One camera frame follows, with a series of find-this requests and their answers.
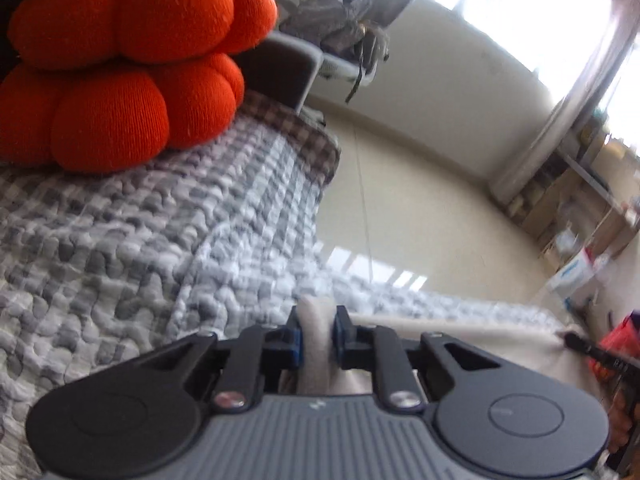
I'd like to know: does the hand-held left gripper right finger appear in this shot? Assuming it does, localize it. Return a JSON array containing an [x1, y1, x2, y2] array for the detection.
[[333, 305, 497, 412]]

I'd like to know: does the white and blue paper bag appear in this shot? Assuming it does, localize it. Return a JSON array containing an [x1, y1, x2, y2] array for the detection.
[[546, 249, 612, 302]]

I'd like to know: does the person's right hand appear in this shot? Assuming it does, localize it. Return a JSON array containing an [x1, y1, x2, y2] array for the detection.
[[608, 394, 639, 457]]

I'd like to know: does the grey curtain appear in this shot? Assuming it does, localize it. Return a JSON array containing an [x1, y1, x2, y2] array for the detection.
[[489, 0, 640, 207]]

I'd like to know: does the grey jacket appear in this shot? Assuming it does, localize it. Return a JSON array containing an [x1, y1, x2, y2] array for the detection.
[[279, 0, 392, 57]]

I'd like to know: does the wooden shelf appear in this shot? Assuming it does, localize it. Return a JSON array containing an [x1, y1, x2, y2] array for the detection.
[[504, 129, 640, 262]]

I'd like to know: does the grey checked quilt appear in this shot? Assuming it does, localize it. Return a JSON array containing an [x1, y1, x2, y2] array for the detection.
[[0, 91, 567, 480]]

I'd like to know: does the grey sofa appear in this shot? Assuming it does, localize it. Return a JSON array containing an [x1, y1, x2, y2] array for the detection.
[[234, 31, 324, 114]]

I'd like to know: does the wide window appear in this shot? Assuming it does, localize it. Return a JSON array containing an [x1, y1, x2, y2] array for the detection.
[[451, 0, 617, 82]]

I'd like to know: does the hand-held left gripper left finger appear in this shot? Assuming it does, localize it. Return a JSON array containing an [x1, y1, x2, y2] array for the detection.
[[135, 305, 306, 412]]

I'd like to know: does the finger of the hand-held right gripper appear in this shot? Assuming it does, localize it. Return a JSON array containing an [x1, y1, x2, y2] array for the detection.
[[563, 331, 609, 362]]

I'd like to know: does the white office chair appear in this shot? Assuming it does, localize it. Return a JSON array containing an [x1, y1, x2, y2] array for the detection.
[[279, 0, 417, 104]]

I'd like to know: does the beige printed sweatshirt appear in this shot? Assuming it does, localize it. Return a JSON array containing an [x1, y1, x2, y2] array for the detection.
[[279, 294, 604, 402]]

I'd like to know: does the red object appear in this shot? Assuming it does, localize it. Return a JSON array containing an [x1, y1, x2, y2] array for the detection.
[[589, 316, 640, 382]]

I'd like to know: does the narrow window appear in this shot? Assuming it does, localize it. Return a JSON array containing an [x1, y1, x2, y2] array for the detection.
[[599, 59, 640, 147]]

